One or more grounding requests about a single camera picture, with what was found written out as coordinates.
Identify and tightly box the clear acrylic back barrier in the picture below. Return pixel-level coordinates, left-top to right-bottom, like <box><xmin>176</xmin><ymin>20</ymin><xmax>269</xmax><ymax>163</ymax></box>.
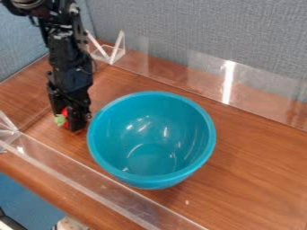
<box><xmin>110</xmin><ymin>33</ymin><xmax>307</xmax><ymax>132</ymax></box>

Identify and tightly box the red toy strawberry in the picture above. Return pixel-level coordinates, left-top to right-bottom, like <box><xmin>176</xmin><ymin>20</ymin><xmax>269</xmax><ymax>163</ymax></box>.
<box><xmin>53</xmin><ymin>108</ymin><xmax>68</xmax><ymax>128</ymax></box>

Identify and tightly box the blue plastic bowl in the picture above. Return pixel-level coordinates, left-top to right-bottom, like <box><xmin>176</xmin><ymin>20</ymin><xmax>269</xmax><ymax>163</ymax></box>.
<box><xmin>86</xmin><ymin>91</ymin><xmax>217</xmax><ymax>190</ymax></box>

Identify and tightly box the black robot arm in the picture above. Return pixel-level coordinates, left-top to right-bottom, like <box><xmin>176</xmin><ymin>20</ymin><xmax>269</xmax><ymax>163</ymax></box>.
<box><xmin>0</xmin><ymin>0</ymin><xmax>93</xmax><ymax>132</ymax></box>

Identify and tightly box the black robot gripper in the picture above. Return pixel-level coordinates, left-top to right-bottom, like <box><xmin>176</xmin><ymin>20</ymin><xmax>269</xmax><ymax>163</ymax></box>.
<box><xmin>46</xmin><ymin>53</ymin><xmax>93</xmax><ymax>132</ymax></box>

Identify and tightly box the clear acrylic barrier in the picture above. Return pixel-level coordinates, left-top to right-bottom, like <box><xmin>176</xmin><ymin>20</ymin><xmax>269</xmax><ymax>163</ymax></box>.
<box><xmin>0</xmin><ymin>111</ymin><xmax>208</xmax><ymax>230</ymax></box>
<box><xmin>110</xmin><ymin>33</ymin><xmax>307</xmax><ymax>132</ymax></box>

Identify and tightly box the clear acrylic front barrier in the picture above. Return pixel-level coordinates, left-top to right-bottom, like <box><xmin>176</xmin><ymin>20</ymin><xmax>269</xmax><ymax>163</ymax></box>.
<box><xmin>0</xmin><ymin>111</ymin><xmax>208</xmax><ymax>230</ymax></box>

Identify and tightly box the clear acrylic corner bracket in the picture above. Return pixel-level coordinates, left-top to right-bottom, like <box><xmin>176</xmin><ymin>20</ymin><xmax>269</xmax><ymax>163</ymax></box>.
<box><xmin>85</xmin><ymin>31</ymin><xmax>125</xmax><ymax>65</ymax></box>

